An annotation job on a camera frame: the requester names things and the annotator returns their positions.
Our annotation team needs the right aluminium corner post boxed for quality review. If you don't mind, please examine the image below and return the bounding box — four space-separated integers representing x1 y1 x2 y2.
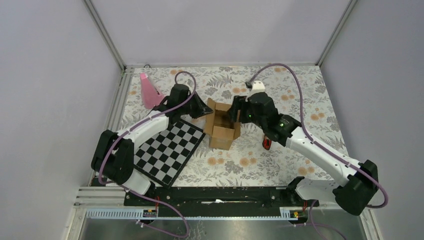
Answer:
315 0 358 67

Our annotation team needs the brown cardboard express box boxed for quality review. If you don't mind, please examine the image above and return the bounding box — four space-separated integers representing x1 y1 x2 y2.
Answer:
203 98 241 151

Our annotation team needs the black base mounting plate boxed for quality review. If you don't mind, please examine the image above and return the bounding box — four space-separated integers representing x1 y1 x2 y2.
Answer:
146 186 320 217

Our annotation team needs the pink triangular block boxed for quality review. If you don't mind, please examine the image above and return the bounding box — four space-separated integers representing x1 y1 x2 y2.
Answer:
139 72 165 109

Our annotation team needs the floral patterned table mat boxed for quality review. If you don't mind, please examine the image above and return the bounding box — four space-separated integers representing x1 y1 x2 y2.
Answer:
120 65 347 187

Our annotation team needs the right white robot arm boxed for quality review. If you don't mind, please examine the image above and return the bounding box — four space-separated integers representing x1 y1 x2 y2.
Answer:
227 92 379 216

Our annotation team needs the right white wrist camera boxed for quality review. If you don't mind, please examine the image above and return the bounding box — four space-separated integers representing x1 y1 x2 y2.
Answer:
245 80 266 96

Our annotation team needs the red black utility knife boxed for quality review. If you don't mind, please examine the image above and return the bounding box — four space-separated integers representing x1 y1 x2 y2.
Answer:
262 135 272 151

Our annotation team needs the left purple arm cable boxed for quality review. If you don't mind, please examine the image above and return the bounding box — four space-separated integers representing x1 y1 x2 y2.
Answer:
97 71 198 239

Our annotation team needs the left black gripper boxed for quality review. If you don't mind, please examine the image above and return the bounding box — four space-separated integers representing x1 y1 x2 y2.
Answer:
179 91 213 120

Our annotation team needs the left aluminium corner post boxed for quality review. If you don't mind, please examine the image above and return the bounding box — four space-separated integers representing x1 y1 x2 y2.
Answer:
82 0 126 72

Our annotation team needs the black white checkerboard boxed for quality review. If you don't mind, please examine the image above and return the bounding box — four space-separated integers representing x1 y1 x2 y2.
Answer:
134 120 205 189

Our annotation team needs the aluminium corner post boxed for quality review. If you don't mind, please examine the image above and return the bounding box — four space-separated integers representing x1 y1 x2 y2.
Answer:
315 0 358 67
82 0 126 72

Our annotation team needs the white slotted cable duct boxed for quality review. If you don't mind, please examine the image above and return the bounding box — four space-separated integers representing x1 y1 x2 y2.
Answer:
85 208 298 221

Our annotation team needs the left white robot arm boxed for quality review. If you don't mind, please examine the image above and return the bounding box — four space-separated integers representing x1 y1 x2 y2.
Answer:
91 83 213 206

